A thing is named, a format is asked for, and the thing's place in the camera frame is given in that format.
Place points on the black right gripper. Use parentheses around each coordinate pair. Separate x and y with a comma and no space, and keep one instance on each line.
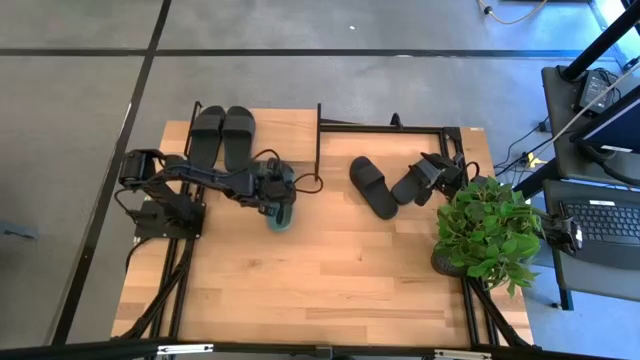
(449,176)

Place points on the small black frame clamp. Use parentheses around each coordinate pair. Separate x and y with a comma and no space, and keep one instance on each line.
(396,120)

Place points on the silver frame bracket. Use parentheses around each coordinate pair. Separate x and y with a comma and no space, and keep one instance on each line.
(462,355)
(185,349)

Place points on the dark grey desk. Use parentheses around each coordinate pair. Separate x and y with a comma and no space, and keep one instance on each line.
(557,100)

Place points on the black slide sandal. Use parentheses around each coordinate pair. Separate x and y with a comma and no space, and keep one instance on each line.
(407,187)
(207,135)
(239,135)
(372,187)

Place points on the black desk monitor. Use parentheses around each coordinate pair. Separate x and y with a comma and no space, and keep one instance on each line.
(620,130)

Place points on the teal slide sandal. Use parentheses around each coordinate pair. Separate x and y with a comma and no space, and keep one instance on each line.
(282,222)

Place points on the green leafy potted plant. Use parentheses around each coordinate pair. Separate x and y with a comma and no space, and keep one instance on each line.
(490,235)

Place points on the black power adapter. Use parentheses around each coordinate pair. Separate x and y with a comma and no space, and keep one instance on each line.
(595,90)

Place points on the black aluminium rig frame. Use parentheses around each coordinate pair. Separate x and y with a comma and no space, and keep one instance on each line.
(380,128)

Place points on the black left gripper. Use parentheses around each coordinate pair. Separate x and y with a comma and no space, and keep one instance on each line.
(275,187)

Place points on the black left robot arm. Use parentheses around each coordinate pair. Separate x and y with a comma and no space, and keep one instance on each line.
(210,175)

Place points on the dark round plant pot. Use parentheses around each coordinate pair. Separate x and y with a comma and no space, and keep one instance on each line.
(442,265)

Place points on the black laptop keyboard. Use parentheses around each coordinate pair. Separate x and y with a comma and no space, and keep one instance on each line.
(610,225)

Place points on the black diagonal pole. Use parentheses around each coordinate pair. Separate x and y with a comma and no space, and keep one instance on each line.
(600,45)

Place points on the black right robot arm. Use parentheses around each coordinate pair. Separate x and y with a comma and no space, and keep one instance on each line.
(560,232)

